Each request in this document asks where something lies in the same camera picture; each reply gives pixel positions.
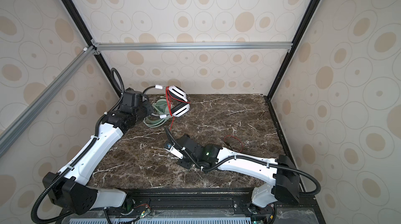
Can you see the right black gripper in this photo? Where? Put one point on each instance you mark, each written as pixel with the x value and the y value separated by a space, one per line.
pixel 182 164

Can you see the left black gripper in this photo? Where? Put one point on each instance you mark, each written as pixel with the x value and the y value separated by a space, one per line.
pixel 145 102

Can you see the mint green wired headphones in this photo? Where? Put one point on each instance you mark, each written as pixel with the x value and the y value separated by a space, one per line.
pixel 160 115

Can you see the white black red-cabled headphones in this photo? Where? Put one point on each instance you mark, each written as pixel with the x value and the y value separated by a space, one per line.
pixel 178 102

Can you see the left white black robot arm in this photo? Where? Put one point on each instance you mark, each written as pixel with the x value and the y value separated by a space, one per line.
pixel 68 188

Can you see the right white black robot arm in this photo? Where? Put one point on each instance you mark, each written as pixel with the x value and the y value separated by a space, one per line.
pixel 283 182

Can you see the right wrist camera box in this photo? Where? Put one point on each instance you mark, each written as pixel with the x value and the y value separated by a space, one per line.
pixel 171 149

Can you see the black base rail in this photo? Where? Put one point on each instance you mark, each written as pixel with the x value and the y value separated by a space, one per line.
pixel 201 206

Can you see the horizontal aluminium frame bar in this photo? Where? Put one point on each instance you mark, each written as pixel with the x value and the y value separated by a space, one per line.
pixel 192 46

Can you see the left slanted aluminium frame bar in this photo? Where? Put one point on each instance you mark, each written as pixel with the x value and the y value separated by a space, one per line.
pixel 19 125

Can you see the right black frame post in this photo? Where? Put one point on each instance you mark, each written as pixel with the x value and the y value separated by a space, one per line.
pixel 305 21

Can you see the black frame post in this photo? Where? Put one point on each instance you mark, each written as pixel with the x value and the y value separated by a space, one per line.
pixel 305 21
pixel 87 36

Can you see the left black frame post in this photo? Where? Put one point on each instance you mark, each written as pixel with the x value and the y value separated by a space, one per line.
pixel 87 36

